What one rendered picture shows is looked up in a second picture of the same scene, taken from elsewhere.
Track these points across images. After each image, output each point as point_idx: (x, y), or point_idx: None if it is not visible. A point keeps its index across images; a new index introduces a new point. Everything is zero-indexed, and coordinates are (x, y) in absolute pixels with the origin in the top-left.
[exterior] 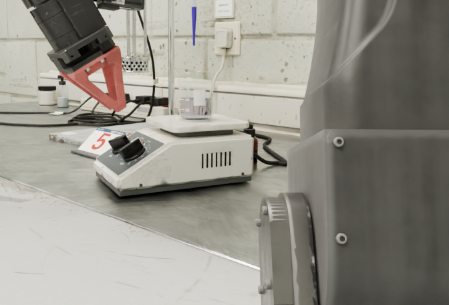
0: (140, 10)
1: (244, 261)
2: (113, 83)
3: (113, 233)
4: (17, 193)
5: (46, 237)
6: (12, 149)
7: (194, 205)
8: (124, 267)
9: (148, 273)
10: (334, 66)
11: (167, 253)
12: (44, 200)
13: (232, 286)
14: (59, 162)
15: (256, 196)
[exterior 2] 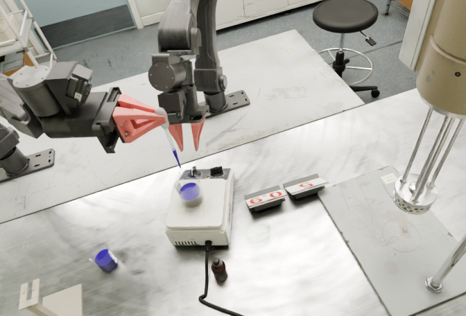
0: (173, 122)
1: (96, 192)
2: (193, 141)
3: (146, 165)
4: (220, 143)
5: (157, 148)
6: (340, 144)
7: (157, 202)
8: (118, 163)
9: (110, 167)
10: None
11: (118, 175)
12: (202, 151)
13: (86, 183)
14: (284, 164)
15: (148, 233)
